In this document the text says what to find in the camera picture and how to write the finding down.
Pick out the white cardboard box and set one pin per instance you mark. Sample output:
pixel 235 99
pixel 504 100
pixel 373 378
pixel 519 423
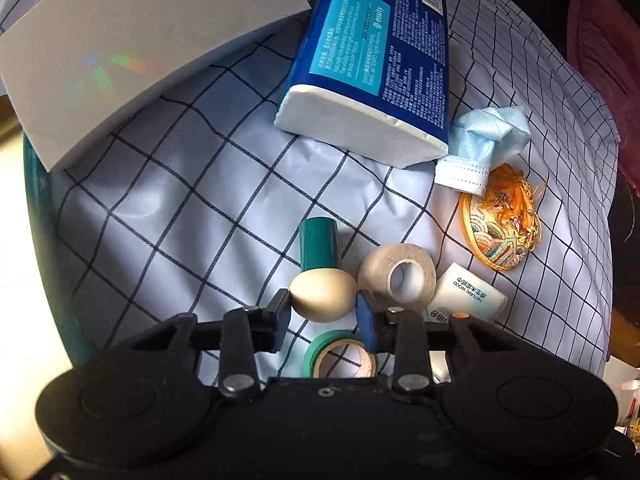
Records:
pixel 125 60

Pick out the maroon cloth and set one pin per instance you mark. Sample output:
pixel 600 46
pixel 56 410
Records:
pixel 605 60

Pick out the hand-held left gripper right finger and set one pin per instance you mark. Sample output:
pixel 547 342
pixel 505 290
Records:
pixel 365 321

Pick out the green tape roll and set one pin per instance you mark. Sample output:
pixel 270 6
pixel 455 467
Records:
pixel 312 355

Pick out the small white tissue packet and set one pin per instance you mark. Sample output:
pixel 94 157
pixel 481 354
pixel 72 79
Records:
pixel 465 295

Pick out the blue face mask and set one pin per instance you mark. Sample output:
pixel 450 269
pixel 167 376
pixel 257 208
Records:
pixel 485 130

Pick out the blue tissue pack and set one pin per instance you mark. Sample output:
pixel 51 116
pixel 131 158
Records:
pixel 370 50

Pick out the orange embroidered pouch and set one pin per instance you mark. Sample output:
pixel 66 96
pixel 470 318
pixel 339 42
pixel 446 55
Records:
pixel 500 225

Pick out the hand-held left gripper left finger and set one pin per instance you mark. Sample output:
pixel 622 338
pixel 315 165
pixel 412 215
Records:
pixel 280 321

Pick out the white checked blanket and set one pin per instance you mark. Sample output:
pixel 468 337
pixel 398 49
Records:
pixel 175 185

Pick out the white bandage roll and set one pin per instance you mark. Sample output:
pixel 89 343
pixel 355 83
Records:
pixel 380 265

